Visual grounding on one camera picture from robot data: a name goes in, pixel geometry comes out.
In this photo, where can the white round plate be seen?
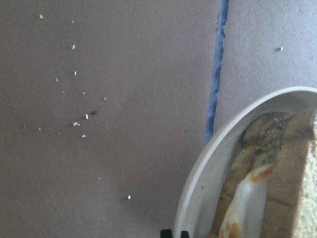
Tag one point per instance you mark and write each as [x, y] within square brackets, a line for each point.
[199, 199]

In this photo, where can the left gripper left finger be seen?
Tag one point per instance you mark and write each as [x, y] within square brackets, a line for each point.
[166, 233]

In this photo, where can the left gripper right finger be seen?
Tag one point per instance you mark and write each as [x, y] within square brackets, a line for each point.
[184, 234]

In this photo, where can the fried egg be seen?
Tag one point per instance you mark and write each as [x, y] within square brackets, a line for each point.
[244, 216]

